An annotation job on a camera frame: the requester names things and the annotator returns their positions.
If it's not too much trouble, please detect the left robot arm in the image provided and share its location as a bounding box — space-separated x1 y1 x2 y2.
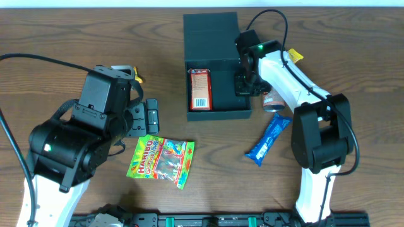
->
17 66 160 226

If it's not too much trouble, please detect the blue cookie packet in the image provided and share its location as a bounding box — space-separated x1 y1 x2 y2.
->
245 113 292 166

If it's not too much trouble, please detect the orange red carton box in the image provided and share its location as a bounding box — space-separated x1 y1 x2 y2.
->
188 69 213 111

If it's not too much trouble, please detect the black open box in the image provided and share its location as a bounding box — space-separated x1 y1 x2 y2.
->
183 12 252 121

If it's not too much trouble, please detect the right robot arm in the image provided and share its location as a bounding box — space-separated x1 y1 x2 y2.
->
235 30 357 226

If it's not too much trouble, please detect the small yellow lemon snack packet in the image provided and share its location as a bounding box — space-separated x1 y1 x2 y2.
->
133 66 143 84

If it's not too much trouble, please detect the black mounting rail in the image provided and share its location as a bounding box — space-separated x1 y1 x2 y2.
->
68 204 370 227

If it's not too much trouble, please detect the yellow orange biscuit packet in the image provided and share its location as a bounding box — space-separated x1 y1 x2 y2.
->
288 49 304 64

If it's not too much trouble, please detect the brown drink can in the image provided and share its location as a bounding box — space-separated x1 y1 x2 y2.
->
262 88 285 112

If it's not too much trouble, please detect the Haribo gummy worms bag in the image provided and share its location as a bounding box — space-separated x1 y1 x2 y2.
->
126 135 195 190

